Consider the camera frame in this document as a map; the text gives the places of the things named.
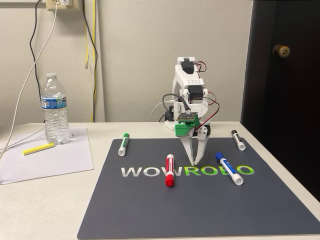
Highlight black marker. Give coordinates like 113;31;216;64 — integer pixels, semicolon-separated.
230;129;247;152

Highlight green marker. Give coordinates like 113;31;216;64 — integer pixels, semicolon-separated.
117;132;131;157

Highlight dark wooden door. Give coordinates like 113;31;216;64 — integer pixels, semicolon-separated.
240;0;320;201

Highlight red marker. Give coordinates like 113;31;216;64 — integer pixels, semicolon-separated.
164;154;176;188

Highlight brass door knob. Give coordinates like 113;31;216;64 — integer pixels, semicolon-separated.
272;44;291;59

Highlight white paper sheet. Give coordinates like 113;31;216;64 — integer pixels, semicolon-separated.
0;126;95;185

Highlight thin yellow cable clear plug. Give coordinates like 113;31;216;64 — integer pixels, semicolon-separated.
84;22;90;69

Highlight green camera mount with board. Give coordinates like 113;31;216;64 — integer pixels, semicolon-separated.
174;111;201;138

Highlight beige wall outlet plate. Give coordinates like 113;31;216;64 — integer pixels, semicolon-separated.
45;0;81;12

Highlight red and black servo wires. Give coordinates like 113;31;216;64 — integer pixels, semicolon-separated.
193;60;221;133

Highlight yellow and white strip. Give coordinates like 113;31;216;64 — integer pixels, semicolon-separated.
22;142;55;156

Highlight blue marker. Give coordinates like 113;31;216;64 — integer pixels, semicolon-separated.
215;151;245;186

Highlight clear plastic water bottle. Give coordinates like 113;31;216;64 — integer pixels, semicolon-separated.
40;72;71;145

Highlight white charging cable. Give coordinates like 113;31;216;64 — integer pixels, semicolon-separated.
0;0;59;161

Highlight grey camera cable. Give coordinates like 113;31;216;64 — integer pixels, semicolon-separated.
162;93;192;113

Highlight black power cable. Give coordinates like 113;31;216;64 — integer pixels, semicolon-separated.
29;0;43;124
81;0;98;123

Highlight grey WOWROBO mat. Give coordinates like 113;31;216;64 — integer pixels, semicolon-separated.
76;136;320;240

